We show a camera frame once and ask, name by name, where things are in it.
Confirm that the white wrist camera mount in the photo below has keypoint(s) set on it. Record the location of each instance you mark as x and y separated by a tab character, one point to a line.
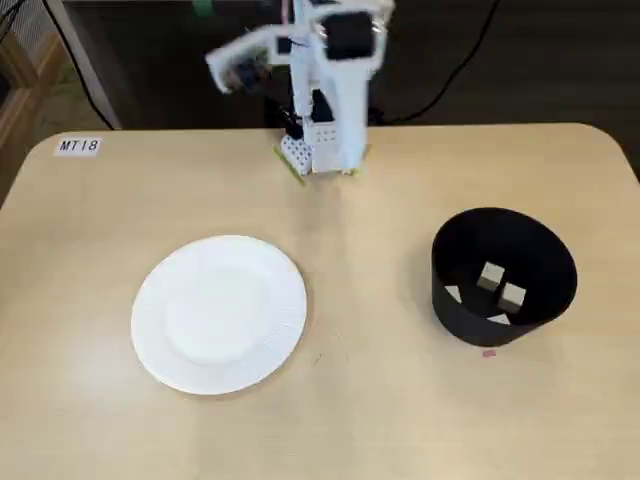
235	60

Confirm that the white MT18 label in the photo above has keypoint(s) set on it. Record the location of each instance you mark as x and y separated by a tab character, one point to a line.
79	146

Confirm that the black table clamp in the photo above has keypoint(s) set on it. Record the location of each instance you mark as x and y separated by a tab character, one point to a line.
287	122

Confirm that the green tape piece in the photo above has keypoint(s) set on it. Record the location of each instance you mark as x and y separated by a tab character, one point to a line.
203	7

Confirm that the white paper plate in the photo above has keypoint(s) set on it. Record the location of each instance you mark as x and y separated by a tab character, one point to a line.
215	320

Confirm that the white perforated base block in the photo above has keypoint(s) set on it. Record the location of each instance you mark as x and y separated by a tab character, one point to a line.
296	155

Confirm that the black pot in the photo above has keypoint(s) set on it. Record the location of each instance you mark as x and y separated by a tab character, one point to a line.
500	335

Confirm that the grey metal post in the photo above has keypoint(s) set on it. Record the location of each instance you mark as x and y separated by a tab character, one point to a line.
85	65

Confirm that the wooden shelf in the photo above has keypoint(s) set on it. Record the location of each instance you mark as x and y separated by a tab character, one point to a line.
30	80

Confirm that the small pink tape piece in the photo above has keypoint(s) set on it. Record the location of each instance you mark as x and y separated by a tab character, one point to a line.
489	353

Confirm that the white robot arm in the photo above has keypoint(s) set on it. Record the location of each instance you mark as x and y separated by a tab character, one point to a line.
350	100

